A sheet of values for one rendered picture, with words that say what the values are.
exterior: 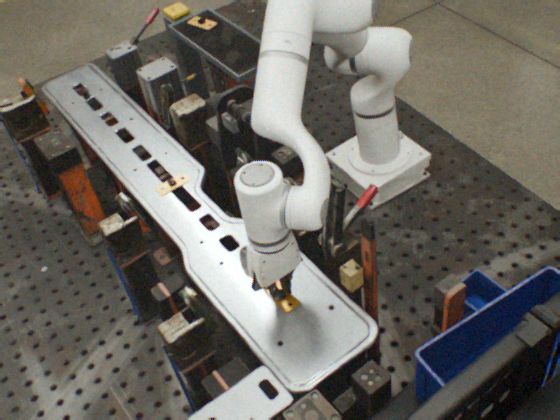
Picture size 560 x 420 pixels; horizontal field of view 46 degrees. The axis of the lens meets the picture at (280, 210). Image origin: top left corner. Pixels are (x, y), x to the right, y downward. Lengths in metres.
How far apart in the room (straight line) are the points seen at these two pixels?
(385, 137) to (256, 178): 0.82
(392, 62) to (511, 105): 1.84
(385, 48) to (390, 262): 0.56
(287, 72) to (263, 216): 0.25
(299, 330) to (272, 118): 0.44
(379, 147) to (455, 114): 1.54
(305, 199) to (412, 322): 0.67
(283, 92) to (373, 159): 0.81
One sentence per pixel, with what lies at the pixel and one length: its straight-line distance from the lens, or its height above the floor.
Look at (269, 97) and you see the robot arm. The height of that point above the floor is 1.42.
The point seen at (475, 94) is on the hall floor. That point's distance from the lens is 3.54.
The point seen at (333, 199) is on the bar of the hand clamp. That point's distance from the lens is 1.30.
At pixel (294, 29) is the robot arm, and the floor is 1.50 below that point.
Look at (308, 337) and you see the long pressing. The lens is 1.32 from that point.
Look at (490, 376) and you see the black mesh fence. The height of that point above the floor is 1.55.
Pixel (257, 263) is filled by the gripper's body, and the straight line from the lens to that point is 1.23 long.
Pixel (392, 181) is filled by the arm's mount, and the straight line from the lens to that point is 1.93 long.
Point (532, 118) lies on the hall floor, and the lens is 3.42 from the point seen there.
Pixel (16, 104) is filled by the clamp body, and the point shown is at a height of 1.06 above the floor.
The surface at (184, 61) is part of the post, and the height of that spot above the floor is 1.00.
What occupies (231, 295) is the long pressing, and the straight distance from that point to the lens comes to 1.40.
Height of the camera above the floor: 2.10
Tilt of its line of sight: 45 degrees down
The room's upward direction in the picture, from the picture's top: 10 degrees counter-clockwise
